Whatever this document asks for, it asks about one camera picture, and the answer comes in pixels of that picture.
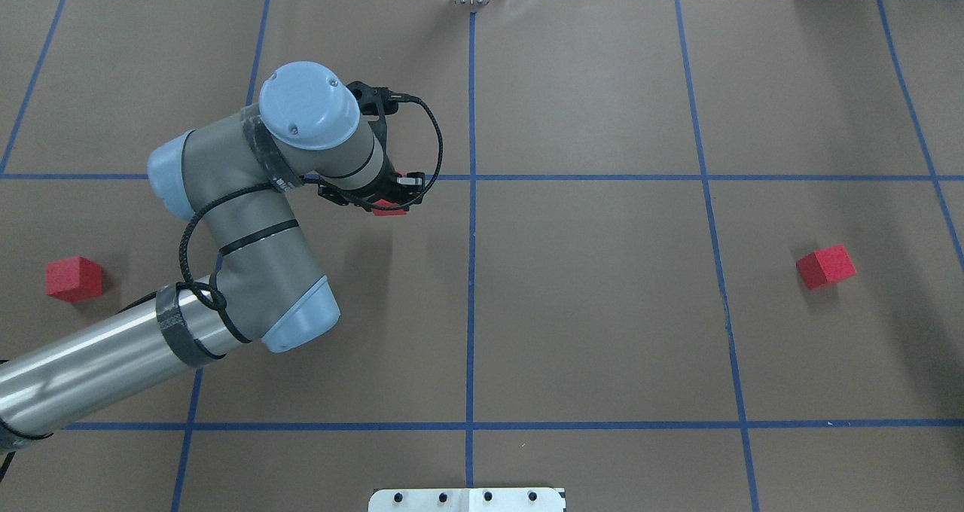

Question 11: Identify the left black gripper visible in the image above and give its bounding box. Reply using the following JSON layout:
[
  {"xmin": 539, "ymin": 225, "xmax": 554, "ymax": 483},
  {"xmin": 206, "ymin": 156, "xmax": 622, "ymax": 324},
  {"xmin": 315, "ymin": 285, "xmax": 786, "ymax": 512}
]
[{"xmin": 317, "ymin": 172, "xmax": 425, "ymax": 213}]

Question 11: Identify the red foam block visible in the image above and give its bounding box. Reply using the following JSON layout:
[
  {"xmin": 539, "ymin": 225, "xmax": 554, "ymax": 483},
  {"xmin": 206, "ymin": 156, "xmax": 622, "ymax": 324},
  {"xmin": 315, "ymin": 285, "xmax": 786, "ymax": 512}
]
[
  {"xmin": 371, "ymin": 200, "xmax": 407, "ymax": 217},
  {"xmin": 44, "ymin": 257, "xmax": 104, "ymax": 303},
  {"xmin": 795, "ymin": 245, "xmax": 857, "ymax": 291}
]

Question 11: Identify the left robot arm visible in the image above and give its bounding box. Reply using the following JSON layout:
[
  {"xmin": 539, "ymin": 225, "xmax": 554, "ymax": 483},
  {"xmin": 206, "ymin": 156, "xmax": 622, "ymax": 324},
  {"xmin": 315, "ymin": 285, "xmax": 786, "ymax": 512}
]
[{"xmin": 1, "ymin": 60, "xmax": 436, "ymax": 453}]

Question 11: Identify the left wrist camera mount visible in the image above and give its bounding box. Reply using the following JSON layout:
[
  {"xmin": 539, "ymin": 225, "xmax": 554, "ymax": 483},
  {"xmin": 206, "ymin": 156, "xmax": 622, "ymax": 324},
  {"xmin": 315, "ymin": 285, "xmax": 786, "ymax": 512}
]
[{"xmin": 346, "ymin": 81, "xmax": 399, "ymax": 151}]

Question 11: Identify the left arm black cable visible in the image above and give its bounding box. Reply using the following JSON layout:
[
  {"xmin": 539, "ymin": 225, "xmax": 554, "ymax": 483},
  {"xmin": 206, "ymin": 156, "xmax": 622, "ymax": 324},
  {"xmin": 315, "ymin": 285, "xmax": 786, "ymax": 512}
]
[{"xmin": 113, "ymin": 94, "xmax": 444, "ymax": 345}]

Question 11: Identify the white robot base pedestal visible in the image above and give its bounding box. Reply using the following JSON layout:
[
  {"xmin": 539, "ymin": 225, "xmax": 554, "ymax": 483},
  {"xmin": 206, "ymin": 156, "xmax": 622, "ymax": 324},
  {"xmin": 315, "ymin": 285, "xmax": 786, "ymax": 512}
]
[{"xmin": 368, "ymin": 487, "xmax": 567, "ymax": 511}]

